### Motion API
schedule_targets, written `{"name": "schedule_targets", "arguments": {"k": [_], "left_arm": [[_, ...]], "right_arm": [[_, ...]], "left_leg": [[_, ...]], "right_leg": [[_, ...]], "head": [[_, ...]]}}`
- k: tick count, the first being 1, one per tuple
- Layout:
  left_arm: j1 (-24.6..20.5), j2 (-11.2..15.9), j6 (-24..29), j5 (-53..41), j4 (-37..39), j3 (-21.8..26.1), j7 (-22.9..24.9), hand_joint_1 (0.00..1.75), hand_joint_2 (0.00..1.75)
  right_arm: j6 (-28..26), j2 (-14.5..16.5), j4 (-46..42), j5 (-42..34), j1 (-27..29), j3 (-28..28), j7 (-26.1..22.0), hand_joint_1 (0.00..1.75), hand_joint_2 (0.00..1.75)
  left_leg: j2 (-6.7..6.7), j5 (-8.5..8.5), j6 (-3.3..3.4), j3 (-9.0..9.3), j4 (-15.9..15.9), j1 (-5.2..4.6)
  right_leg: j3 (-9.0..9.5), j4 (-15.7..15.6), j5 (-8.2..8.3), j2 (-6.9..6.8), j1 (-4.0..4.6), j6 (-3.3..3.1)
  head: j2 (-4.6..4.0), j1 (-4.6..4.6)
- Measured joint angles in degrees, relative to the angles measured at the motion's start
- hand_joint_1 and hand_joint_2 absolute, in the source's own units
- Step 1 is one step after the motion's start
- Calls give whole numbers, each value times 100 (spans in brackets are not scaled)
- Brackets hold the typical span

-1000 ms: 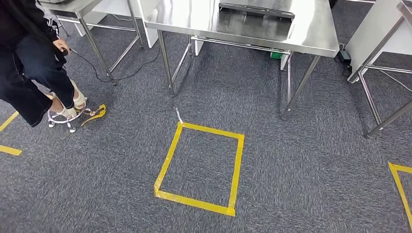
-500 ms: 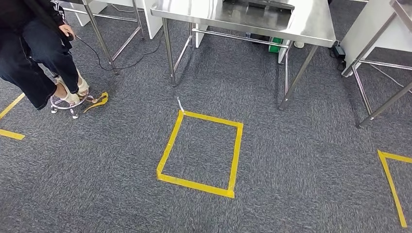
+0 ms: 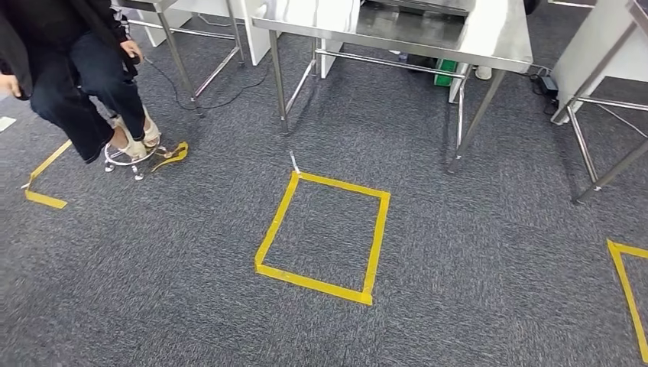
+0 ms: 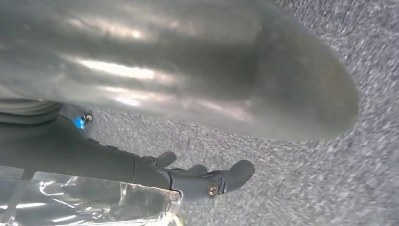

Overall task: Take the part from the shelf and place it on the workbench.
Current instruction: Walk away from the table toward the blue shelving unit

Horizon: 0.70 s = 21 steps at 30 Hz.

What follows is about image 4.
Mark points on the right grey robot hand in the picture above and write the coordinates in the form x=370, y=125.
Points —
x=156, y=62

